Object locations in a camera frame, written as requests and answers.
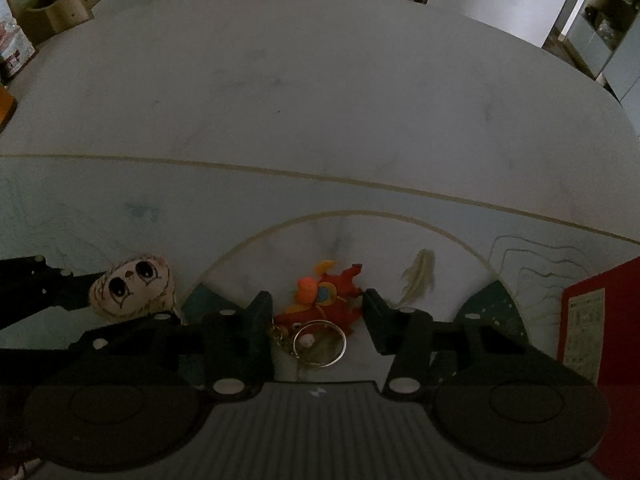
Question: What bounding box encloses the red white packet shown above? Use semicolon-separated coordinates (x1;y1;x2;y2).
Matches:
0;0;37;79

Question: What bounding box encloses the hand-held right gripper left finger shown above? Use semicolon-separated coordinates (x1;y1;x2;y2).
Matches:
67;290;277;402

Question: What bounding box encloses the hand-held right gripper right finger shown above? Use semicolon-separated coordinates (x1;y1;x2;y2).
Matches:
362;289;576;402

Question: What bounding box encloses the doll head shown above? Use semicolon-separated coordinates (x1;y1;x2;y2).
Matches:
88;252;177;323

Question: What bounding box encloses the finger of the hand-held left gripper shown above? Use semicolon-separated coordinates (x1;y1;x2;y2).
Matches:
0;255;109;332

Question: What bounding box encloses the red cardboard box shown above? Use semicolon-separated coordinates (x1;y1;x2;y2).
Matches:
558;256;640;480

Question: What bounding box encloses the red orange plush keychain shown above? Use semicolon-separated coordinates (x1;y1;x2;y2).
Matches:
271;259;364;368

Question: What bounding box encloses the dark teal fan-shaped mat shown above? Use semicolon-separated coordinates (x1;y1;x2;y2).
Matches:
181;280;529;383

